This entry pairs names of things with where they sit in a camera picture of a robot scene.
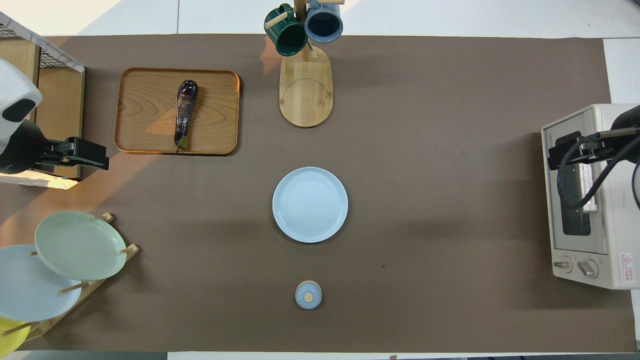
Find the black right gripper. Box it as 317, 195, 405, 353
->
547, 104, 640, 171

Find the black wire basket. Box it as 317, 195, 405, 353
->
0, 12, 86, 74

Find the pale green plate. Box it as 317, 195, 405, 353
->
34, 210, 128, 282

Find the dark green mug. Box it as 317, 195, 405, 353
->
264, 4, 309, 57

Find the blue mug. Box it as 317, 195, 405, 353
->
304, 0, 345, 44

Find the dark purple eggplant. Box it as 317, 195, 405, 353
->
173, 79, 199, 153

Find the wooden serving tray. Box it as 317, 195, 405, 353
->
114, 67, 242, 157

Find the glass toaster oven door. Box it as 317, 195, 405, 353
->
542, 112, 609, 255

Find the wooden shelf unit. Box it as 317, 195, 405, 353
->
0, 12, 86, 190

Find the pale blue racked plate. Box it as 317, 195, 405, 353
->
0, 244, 84, 323

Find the blue lid with cork knob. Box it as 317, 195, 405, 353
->
294, 280, 323, 310

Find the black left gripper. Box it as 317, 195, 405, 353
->
0, 119, 110, 175

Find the beige toaster oven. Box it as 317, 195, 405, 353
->
541, 103, 640, 291

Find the light blue round plate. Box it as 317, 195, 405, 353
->
272, 166, 349, 244

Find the brown table mat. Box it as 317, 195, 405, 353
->
0, 34, 637, 354

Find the wooden mug tree stand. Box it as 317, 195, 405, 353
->
265, 0, 346, 129

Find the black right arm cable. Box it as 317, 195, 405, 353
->
556, 127, 640, 211

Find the wooden plate rack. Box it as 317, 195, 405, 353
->
0, 212, 141, 344

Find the yellow plate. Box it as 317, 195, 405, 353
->
0, 316, 32, 359

